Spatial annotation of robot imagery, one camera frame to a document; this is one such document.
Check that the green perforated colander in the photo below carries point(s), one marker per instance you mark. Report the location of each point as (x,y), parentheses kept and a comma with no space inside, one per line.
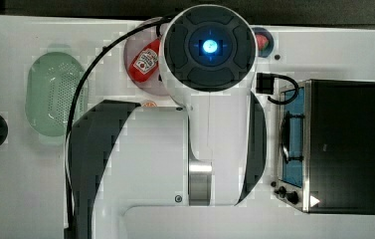
(51,84)

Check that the blue bowl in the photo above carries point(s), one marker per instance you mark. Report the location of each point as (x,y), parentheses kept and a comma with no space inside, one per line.
(270,47)

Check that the orange slice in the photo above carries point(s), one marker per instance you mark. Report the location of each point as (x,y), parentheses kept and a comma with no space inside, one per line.
(149,104)

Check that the grey round plate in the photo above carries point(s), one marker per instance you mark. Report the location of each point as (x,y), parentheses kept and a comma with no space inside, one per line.
(133,45)

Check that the red strawberry in bowl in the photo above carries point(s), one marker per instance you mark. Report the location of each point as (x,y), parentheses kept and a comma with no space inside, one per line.
(262,41)

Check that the black toaster oven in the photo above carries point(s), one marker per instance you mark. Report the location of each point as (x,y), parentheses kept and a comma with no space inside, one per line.
(327,147)

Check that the red ketchup bottle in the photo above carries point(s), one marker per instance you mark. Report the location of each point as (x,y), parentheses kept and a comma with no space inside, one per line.
(145,63)

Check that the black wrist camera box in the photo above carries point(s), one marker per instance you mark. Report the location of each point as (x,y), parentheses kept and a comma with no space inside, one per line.
(265,83)

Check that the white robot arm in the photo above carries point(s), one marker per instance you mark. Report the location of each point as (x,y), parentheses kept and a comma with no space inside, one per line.
(196,151)

